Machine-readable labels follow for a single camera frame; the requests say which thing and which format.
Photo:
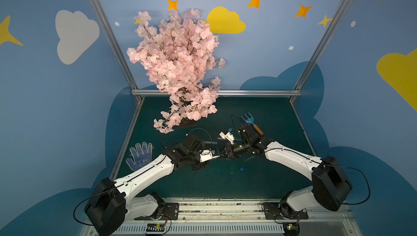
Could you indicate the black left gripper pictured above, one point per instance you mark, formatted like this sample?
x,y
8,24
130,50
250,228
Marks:
x,y
200,155

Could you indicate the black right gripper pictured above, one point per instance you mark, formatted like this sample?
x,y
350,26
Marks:
x,y
228,150

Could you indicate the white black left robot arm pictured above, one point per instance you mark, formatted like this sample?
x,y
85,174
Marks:
x,y
113,201

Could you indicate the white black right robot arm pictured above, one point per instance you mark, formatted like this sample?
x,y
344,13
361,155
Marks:
x,y
330,184

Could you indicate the blue toy garden fork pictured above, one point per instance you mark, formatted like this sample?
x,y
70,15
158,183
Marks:
x,y
248,118

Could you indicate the blue dotted work glove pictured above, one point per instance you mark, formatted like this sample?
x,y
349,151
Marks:
x,y
140,155

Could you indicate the left controller board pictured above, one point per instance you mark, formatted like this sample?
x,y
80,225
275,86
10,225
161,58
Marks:
x,y
155,228

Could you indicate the controller board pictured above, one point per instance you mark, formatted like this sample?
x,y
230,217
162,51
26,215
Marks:
x,y
291,229
155,228

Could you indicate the pink cherry blossom tree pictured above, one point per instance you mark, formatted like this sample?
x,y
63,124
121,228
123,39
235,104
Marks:
x,y
176,56

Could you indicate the right controller board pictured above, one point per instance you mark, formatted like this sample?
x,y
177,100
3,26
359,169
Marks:
x,y
291,229

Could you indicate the dark tree base plate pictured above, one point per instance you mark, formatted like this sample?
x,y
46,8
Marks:
x,y
185,122

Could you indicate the aluminium front rail base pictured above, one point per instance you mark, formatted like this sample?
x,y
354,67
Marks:
x,y
241,217

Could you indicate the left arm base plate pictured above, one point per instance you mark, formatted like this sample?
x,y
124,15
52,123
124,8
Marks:
x,y
171,210

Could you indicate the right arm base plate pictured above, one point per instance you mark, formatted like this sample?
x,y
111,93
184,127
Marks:
x,y
272,210

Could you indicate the aluminium frame post right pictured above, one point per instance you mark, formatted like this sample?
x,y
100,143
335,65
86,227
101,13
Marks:
x,y
324,41

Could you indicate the aluminium frame post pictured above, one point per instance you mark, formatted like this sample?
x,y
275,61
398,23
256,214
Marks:
x,y
104,22
324,41

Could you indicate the aluminium frame post left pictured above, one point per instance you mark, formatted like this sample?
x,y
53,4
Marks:
x,y
104,22

